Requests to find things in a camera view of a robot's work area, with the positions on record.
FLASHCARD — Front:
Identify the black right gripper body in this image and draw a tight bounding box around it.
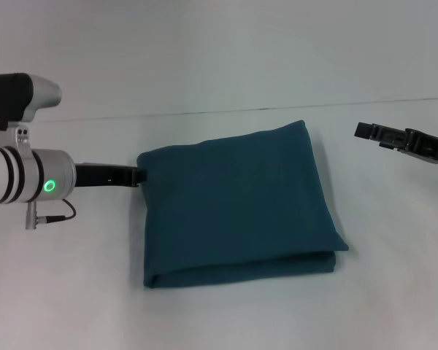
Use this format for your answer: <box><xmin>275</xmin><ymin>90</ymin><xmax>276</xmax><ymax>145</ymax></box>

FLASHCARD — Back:
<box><xmin>397</xmin><ymin>127</ymin><xmax>438</xmax><ymax>168</ymax></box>

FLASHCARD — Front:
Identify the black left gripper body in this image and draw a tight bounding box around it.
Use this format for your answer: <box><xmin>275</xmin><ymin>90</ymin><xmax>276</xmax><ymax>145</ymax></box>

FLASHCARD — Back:
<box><xmin>72</xmin><ymin>163</ymin><xmax>133</xmax><ymax>189</ymax></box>

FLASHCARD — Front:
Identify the blue teal shirt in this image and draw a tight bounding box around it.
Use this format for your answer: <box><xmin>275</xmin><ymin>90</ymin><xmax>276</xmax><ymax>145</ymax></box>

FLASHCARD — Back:
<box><xmin>136</xmin><ymin>119</ymin><xmax>350</xmax><ymax>290</ymax></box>

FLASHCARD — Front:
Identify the left arm cable with plug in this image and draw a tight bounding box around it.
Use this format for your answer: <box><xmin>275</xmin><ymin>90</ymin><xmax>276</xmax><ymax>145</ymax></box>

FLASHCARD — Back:
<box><xmin>24</xmin><ymin>198</ymin><xmax>77</xmax><ymax>231</ymax></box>

